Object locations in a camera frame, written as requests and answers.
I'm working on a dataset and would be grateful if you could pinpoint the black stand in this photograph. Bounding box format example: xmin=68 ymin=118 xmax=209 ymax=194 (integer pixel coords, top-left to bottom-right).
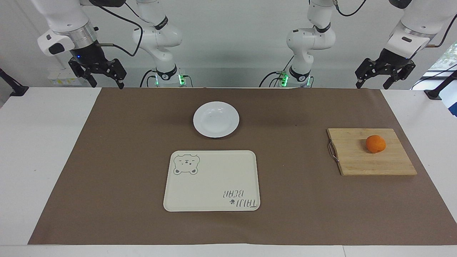
xmin=424 ymin=70 xmax=457 ymax=100
xmin=0 ymin=67 xmax=29 ymax=97

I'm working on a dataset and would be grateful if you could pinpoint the wooden cutting board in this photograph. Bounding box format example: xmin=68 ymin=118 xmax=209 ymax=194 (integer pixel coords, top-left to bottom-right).
xmin=327 ymin=128 xmax=418 ymax=176

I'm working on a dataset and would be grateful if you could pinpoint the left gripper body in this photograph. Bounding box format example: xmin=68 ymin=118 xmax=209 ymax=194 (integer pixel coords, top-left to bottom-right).
xmin=378 ymin=48 xmax=412 ymax=69

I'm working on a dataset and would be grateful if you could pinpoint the black cable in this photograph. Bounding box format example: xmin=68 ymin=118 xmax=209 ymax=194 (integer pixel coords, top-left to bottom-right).
xmin=91 ymin=0 xmax=144 ymax=57
xmin=333 ymin=0 xmax=368 ymax=17
xmin=410 ymin=64 xmax=457 ymax=90
xmin=259 ymin=55 xmax=295 ymax=88
xmin=139 ymin=69 xmax=158 ymax=88
xmin=428 ymin=14 xmax=457 ymax=48

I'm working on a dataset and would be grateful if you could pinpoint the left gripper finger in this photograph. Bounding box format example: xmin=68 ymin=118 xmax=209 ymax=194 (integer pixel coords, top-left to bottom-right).
xmin=382 ymin=63 xmax=417 ymax=90
xmin=355 ymin=57 xmax=381 ymax=89

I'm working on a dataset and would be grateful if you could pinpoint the white wall box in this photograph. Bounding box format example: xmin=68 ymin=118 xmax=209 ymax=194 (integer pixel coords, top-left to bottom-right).
xmin=47 ymin=69 xmax=83 ymax=87

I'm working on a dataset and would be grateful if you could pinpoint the orange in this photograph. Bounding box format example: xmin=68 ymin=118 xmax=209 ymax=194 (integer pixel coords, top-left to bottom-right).
xmin=365 ymin=135 xmax=387 ymax=154

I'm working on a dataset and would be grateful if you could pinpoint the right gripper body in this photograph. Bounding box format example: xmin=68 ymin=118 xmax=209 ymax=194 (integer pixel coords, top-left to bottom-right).
xmin=72 ymin=40 xmax=108 ymax=70

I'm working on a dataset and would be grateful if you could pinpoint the cream tray with bear print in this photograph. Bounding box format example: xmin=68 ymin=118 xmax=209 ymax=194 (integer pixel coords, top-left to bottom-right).
xmin=163 ymin=150 xmax=261 ymax=212

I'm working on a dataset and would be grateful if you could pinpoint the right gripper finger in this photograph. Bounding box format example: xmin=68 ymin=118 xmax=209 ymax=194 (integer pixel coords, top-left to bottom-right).
xmin=103 ymin=58 xmax=127 ymax=90
xmin=68 ymin=59 xmax=98 ymax=89

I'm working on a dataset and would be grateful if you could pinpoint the white round plate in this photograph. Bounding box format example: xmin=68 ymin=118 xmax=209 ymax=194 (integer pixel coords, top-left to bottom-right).
xmin=193 ymin=101 xmax=240 ymax=138

